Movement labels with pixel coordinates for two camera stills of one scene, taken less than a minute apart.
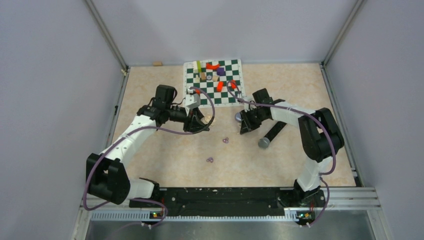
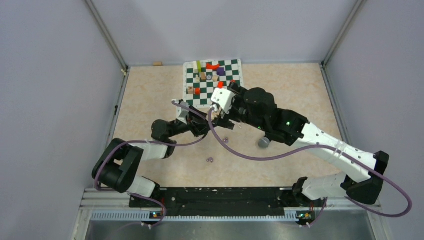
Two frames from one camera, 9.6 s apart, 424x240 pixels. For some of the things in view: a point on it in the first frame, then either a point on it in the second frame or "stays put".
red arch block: [209, 66] stays put
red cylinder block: [220, 86] stays put
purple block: [220, 71] stays put
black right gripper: [244, 128] -> [239, 97]
